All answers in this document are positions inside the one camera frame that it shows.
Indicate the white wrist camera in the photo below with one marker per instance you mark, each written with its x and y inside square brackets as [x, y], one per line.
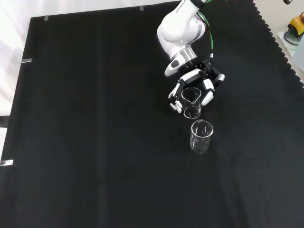
[171, 67]

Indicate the yellow stop button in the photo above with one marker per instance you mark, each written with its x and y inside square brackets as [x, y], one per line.
[297, 23]

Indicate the clear glass beaker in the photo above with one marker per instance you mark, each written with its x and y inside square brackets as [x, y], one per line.
[202, 142]
[192, 99]

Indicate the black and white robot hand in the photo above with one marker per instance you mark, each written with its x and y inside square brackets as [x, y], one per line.
[190, 76]

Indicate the black bench cloth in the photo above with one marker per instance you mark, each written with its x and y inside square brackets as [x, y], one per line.
[95, 118]

